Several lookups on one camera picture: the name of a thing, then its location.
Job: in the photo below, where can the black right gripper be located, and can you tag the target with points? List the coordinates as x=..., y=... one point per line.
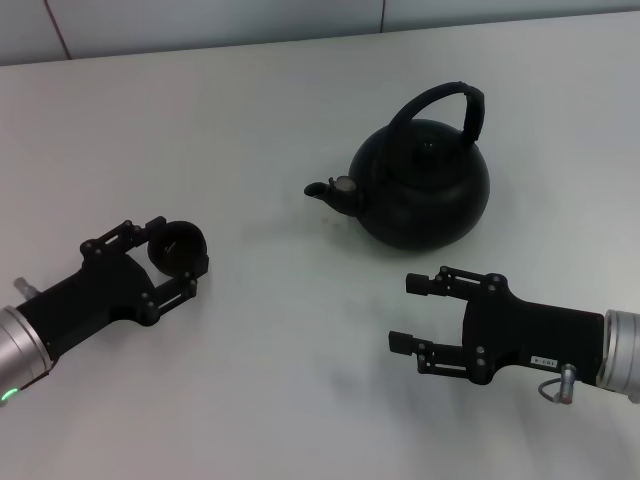
x=525, y=335

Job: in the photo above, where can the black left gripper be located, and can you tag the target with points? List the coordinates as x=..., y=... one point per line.
x=95, y=295

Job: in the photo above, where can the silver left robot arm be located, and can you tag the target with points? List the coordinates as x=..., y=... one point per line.
x=20, y=350

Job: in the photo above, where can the black cast iron teapot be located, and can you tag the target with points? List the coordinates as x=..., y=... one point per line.
x=425, y=200

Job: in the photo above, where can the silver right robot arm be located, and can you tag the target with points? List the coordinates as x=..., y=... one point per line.
x=622, y=350

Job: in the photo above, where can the small dark teacup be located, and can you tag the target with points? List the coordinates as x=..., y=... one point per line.
x=175, y=245

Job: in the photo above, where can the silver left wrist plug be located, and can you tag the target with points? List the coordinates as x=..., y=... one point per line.
x=23, y=286

